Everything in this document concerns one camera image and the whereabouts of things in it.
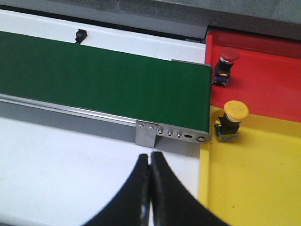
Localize yellow plastic tray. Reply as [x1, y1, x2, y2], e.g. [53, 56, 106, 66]
[198, 114, 301, 226]

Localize red plastic tray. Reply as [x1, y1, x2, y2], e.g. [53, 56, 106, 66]
[205, 31, 301, 122]

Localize grey stone countertop shelf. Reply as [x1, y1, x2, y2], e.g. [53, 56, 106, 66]
[0, 0, 301, 41]

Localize black sensor block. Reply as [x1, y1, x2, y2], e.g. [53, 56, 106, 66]
[75, 29, 87, 44]

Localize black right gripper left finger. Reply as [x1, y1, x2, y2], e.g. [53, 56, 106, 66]
[85, 154, 150, 226]

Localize steel conveyor support bracket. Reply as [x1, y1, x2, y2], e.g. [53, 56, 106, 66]
[135, 121, 158, 148]

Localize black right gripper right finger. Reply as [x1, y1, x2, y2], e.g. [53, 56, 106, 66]
[150, 152, 227, 226]

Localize green conveyor belt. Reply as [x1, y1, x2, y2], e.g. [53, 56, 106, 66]
[0, 32, 212, 132]

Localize yellow mushroom push button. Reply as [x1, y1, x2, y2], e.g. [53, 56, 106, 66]
[214, 100, 249, 142]

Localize red mushroom push button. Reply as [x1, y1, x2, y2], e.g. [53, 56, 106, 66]
[212, 47, 240, 87]

